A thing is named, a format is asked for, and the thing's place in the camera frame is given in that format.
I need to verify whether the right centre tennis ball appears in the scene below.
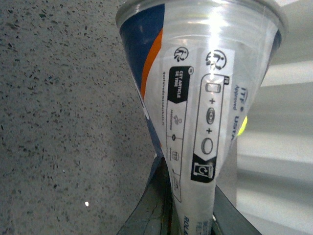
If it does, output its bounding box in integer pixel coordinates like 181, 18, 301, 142
238, 116, 248, 136

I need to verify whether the white pleated curtain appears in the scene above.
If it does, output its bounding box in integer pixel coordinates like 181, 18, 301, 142
237, 0, 313, 235

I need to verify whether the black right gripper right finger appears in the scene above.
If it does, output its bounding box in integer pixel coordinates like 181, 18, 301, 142
213, 186, 261, 235

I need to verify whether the clear plastic tennis ball can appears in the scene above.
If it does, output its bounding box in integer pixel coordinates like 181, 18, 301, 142
116, 0, 287, 235

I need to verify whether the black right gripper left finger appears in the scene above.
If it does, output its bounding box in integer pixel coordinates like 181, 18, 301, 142
119, 157, 173, 235

